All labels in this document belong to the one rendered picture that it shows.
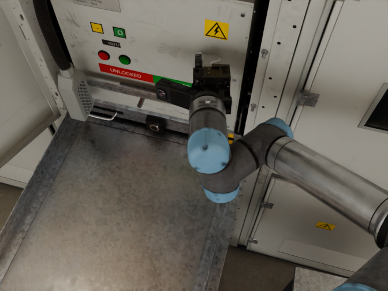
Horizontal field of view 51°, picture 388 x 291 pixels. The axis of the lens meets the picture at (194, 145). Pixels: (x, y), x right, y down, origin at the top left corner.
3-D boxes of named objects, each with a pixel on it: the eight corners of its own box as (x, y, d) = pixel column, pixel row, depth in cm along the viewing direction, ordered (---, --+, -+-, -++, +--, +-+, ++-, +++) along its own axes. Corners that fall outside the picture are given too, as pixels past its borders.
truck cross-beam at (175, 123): (239, 146, 127) (241, 135, 122) (80, 108, 135) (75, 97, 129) (242, 133, 130) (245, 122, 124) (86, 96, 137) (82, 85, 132)
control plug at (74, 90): (85, 122, 121) (70, 84, 106) (70, 118, 122) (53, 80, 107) (96, 102, 125) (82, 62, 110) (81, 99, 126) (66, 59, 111)
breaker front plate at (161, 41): (232, 135, 124) (251, 8, 83) (85, 101, 130) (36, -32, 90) (232, 132, 124) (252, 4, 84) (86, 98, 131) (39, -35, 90)
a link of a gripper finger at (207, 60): (219, 55, 99) (220, 75, 93) (194, 55, 99) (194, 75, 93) (219, 43, 97) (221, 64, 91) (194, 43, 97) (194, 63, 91)
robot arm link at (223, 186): (260, 183, 87) (253, 146, 79) (219, 213, 83) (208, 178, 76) (237, 164, 92) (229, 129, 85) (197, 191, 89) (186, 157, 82)
